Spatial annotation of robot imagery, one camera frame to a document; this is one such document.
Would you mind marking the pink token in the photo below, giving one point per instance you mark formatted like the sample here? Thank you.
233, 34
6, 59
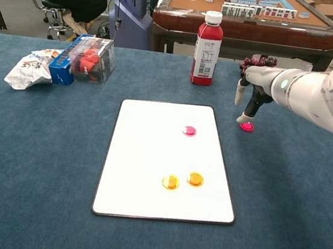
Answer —
247, 128
190, 131

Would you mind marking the row of dark-print mahjong tiles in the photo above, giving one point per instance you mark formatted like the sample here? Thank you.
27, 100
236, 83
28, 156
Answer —
241, 11

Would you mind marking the wheeled chrome stool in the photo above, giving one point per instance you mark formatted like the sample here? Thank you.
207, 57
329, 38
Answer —
58, 5

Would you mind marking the row of red-print mahjong tiles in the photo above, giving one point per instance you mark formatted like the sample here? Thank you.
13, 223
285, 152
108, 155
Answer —
279, 13

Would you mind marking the orange token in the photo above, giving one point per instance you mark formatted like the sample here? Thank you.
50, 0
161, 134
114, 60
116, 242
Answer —
195, 179
171, 181

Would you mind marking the blue grey machine pedestal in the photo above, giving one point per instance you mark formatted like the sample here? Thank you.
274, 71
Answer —
127, 19

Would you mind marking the blue cardboard box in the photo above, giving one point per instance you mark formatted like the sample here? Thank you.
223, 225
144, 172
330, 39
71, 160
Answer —
60, 70

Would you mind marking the brown mahjong table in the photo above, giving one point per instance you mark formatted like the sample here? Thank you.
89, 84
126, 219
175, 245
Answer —
257, 29

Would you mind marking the blue felt table cover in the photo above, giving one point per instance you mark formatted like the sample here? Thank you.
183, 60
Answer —
45, 146

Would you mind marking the clear box with red items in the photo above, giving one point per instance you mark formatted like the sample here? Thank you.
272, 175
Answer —
92, 60

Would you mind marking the crumpled white snack bag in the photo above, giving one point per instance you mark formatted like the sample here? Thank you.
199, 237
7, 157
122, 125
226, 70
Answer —
28, 72

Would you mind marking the dark red grape bunch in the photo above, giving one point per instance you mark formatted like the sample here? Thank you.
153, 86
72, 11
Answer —
267, 61

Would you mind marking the row of blue-backed mahjong tiles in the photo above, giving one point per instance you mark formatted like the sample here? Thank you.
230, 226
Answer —
251, 1

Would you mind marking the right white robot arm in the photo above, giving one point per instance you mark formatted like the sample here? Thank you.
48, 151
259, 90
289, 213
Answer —
325, 95

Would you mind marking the white rectangular board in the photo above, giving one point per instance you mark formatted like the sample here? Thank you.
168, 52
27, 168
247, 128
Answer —
150, 159

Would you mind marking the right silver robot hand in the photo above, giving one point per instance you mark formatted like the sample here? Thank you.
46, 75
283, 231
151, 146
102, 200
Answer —
260, 76

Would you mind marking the red juice bottle white cap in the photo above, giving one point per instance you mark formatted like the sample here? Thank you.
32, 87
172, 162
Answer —
206, 53

